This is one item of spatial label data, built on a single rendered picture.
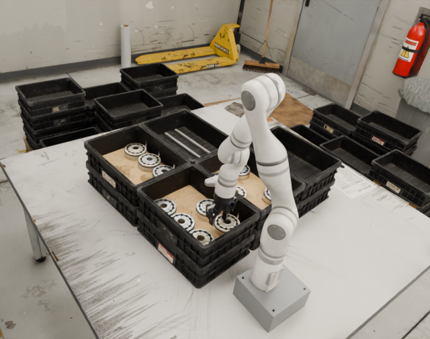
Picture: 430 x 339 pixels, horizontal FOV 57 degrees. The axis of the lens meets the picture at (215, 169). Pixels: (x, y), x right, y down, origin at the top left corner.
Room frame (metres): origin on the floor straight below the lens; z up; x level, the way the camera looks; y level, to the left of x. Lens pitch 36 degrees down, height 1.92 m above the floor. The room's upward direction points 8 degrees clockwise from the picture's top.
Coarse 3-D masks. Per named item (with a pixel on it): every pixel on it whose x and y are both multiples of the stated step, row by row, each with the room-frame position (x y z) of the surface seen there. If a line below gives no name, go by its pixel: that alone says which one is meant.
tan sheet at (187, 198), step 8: (176, 192) 1.31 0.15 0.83; (184, 192) 1.31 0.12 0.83; (192, 192) 1.32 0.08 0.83; (176, 200) 1.25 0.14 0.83; (184, 200) 1.26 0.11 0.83; (192, 200) 1.27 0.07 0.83; (184, 208) 1.22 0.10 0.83; (192, 208) 1.22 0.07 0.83; (192, 216) 1.18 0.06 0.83; (200, 224) 1.14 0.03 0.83; (208, 224) 1.14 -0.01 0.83
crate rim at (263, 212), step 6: (252, 150) 1.57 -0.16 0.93; (210, 156) 1.47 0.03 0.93; (198, 162) 1.41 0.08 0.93; (204, 168) 1.37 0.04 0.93; (210, 174) 1.34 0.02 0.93; (300, 180) 1.39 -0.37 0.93; (300, 186) 1.34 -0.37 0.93; (294, 192) 1.30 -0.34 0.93; (246, 198) 1.21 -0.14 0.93; (252, 204) 1.18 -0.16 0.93; (270, 204) 1.20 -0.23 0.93; (258, 210) 1.15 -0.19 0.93; (264, 210) 1.16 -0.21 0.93; (270, 210) 1.18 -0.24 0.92
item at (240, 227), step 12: (180, 168) 1.35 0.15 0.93; (156, 180) 1.24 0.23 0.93; (156, 204) 1.10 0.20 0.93; (168, 216) 1.05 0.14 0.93; (252, 216) 1.11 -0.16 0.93; (180, 228) 1.00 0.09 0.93; (240, 228) 1.05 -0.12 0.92; (192, 240) 0.95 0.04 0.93; (216, 240) 0.97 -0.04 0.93; (204, 252) 0.92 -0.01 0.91
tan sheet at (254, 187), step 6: (252, 174) 1.52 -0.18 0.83; (240, 180) 1.46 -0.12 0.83; (246, 180) 1.46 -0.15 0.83; (252, 180) 1.47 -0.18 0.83; (258, 180) 1.48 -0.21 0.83; (246, 186) 1.42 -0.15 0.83; (252, 186) 1.42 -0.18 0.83; (258, 186) 1.43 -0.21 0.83; (264, 186) 1.44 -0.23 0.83; (252, 192) 1.38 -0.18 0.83; (258, 192) 1.39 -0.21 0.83; (252, 198) 1.34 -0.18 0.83; (258, 198) 1.35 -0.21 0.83; (258, 204) 1.30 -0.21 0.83; (264, 204) 1.31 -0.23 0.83
